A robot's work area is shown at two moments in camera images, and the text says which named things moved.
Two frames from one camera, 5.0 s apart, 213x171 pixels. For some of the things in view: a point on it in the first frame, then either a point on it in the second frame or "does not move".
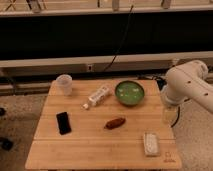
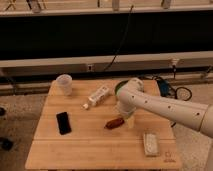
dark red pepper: (115, 122) does not move
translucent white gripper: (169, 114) → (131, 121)
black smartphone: (63, 123) does not move
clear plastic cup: (64, 85) does not move
